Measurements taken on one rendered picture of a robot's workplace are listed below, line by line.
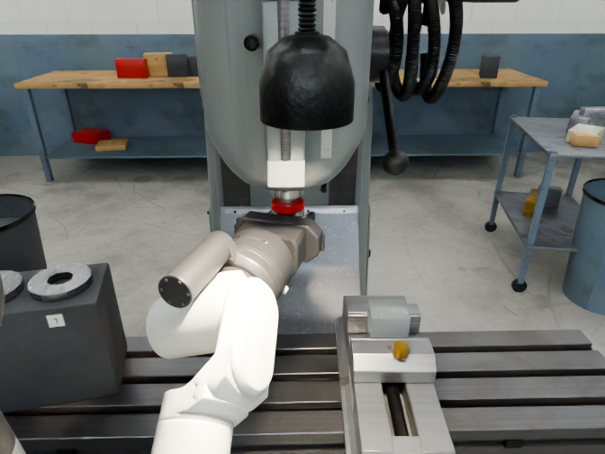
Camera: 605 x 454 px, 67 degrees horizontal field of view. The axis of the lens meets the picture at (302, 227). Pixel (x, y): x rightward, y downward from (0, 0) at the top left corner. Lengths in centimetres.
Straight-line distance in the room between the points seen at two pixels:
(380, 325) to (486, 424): 22
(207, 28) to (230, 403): 36
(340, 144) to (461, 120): 473
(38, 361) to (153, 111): 440
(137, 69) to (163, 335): 405
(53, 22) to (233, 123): 481
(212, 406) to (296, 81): 26
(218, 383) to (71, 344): 43
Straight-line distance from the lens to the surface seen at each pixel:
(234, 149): 53
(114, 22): 507
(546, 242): 285
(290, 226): 59
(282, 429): 76
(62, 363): 82
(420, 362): 73
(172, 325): 46
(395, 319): 73
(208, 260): 45
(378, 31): 63
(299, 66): 32
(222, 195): 105
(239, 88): 51
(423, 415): 70
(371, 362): 71
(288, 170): 48
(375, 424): 68
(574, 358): 99
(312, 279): 104
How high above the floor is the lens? 152
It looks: 27 degrees down
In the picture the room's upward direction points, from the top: straight up
